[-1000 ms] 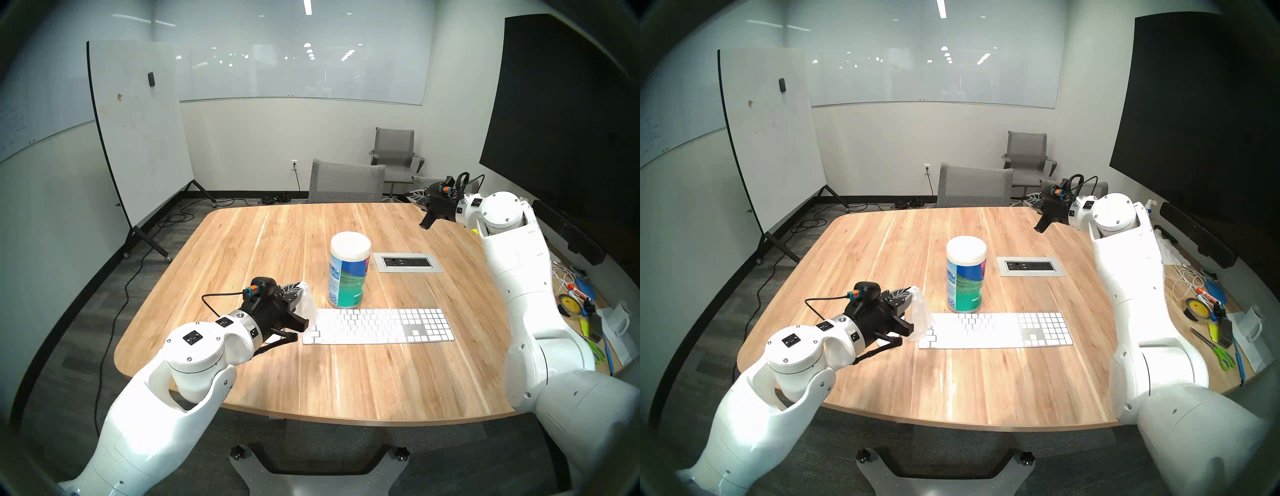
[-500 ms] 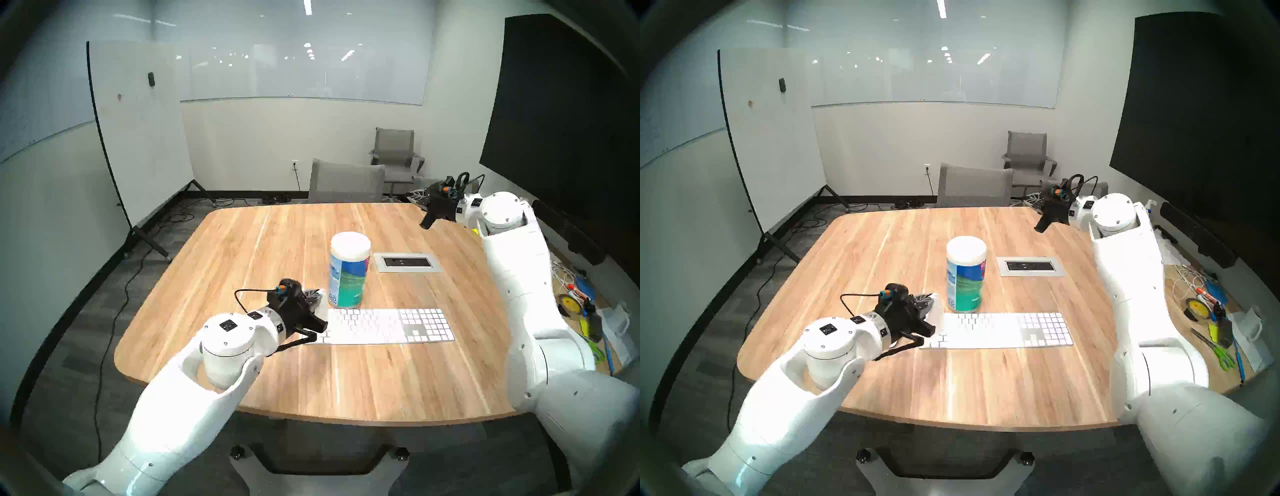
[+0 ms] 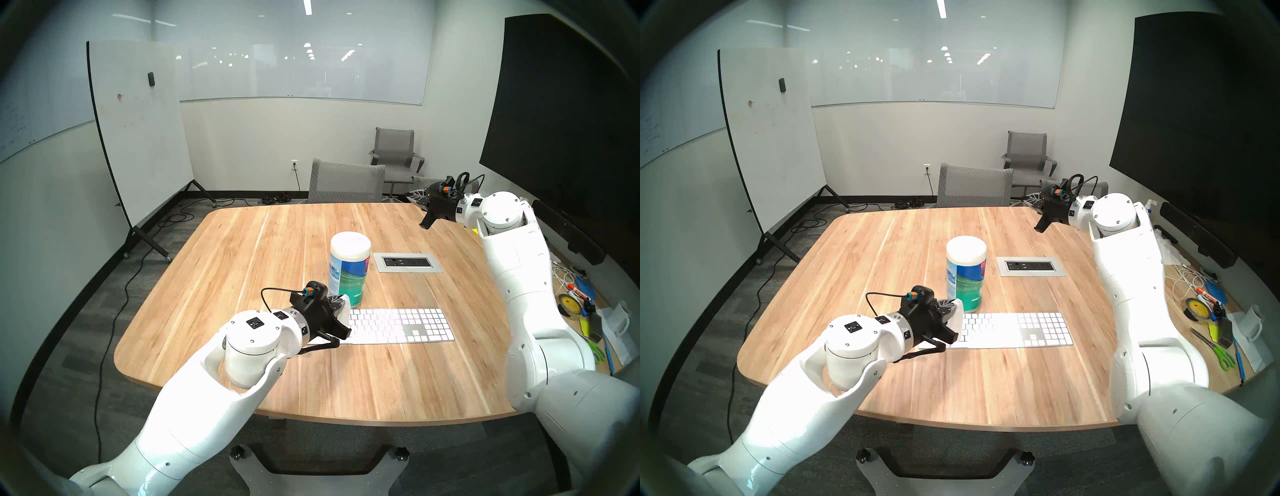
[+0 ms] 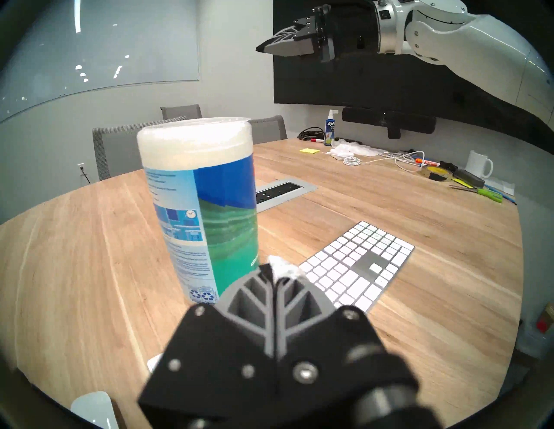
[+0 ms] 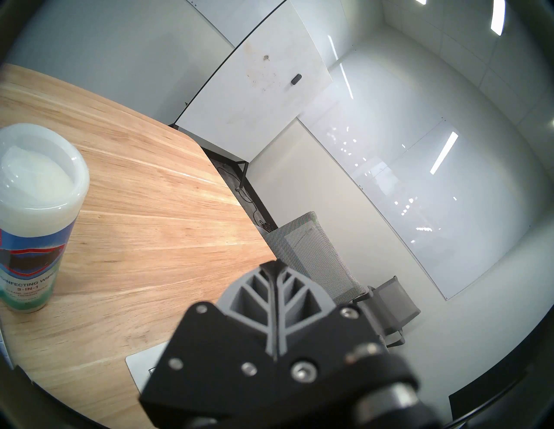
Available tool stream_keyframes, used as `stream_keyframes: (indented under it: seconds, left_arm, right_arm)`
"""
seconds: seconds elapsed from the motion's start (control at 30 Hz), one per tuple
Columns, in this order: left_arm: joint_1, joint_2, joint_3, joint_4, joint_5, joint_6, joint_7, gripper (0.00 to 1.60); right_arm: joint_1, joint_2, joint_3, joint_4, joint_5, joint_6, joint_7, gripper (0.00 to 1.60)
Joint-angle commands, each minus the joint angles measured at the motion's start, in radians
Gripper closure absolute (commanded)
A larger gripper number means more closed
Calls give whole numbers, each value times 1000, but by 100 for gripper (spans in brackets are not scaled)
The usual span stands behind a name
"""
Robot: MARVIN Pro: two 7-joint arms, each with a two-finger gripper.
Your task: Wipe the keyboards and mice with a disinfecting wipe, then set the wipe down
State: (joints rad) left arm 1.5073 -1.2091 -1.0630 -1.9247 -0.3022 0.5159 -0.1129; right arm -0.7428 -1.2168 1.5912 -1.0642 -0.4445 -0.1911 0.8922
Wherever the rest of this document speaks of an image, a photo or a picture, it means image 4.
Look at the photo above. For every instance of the white keyboard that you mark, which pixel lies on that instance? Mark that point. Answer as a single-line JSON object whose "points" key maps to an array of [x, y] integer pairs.
{"points": [[359, 264]]}

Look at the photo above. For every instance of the disinfecting wipes canister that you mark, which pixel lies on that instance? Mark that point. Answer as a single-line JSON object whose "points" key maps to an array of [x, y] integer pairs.
{"points": [[203, 207]]}

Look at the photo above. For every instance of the grey mesh office chair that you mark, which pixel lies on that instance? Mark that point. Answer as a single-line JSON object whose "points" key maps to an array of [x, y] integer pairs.
{"points": [[117, 147], [268, 129]]}

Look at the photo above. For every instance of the black video conference bar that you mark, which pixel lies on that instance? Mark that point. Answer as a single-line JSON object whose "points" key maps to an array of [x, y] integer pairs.
{"points": [[389, 121]]}

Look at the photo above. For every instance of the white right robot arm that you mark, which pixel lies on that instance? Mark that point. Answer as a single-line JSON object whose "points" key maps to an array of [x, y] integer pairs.
{"points": [[476, 43]]}

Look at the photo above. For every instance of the white disinfecting wipe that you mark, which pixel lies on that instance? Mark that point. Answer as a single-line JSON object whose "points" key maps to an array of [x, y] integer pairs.
{"points": [[285, 268]]}

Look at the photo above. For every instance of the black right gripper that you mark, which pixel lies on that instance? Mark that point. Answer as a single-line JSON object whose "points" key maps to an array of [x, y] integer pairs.
{"points": [[350, 30]]}

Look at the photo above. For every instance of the large wall glass whiteboard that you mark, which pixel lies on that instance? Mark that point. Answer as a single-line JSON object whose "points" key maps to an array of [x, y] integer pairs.
{"points": [[86, 52]]}

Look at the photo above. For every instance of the crumpled white tissue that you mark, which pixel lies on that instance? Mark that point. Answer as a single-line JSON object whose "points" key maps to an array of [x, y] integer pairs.
{"points": [[357, 148]]}

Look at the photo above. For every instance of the white mug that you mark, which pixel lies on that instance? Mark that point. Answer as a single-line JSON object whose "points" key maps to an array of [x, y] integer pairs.
{"points": [[476, 164]]}

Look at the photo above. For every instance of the black block eraser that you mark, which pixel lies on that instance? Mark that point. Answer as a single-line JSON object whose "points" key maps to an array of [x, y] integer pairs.
{"points": [[471, 176]]}

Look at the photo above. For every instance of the yellow black tape roll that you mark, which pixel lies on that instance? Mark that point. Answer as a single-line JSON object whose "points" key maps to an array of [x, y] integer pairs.
{"points": [[437, 174]]}

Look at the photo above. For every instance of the whiteboard cleaner spray bottle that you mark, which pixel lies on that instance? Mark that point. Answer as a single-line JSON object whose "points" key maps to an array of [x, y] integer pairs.
{"points": [[330, 132]]}

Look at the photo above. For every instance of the grey office armchair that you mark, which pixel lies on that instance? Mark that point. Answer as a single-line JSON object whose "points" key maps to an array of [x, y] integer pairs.
{"points": [[181, 111]]}

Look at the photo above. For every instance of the white orange marker pen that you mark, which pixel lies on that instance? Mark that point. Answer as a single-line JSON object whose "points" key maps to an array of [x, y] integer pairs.
{"points": [[428, 163]]}

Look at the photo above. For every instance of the white power adapter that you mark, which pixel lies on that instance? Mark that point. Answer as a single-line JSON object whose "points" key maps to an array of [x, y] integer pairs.
{"points": [[339, 156]]}

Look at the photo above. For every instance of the table power outlet box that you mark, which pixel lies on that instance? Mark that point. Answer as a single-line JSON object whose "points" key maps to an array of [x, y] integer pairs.
{"points": [[281, 190]]}

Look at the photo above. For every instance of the blue pen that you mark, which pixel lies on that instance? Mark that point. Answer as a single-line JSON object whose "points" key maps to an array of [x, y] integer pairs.
{"points": [[508, 200]]}

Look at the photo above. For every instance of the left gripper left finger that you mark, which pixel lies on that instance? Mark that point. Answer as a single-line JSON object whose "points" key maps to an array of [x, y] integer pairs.
{"points": [[216, 363]]}

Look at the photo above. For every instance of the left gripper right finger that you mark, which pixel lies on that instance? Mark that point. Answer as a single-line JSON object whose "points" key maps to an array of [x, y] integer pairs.
{"points": [[329, 346]]}

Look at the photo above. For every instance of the yellow sticky note pad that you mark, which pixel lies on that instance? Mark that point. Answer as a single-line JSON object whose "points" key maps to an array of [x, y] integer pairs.
{"points": [[310, 151]]}

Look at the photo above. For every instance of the white computer mouse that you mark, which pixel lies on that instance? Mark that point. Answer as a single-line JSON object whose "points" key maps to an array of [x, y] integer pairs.
{"points": [[93, 411]]}

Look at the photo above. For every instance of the black wall television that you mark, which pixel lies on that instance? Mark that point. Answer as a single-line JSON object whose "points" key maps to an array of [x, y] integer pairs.
{"points": [[389, 82]]}

